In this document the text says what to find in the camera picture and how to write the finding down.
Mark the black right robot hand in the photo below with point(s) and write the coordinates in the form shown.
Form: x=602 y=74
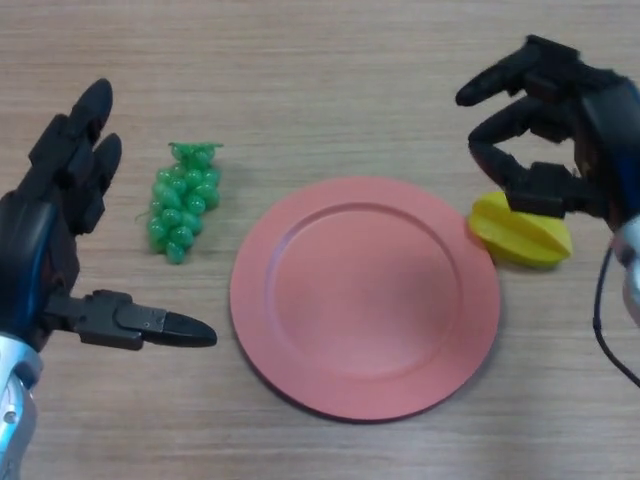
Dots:
x=610 y=140

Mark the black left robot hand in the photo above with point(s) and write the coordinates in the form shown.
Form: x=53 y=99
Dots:
x=30 y=250

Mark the yellow starfruit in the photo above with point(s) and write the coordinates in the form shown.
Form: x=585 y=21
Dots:
x=525 y=240

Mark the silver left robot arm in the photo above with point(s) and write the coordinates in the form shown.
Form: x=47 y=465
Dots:
x=17 y=415

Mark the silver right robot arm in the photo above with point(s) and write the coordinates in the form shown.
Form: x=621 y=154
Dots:
x=632 y=270

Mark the pink round plate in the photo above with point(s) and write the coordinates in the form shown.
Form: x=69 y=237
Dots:
x=365 y=300

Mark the green grape bunch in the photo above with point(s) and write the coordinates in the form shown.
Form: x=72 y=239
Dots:
x=182 y=210

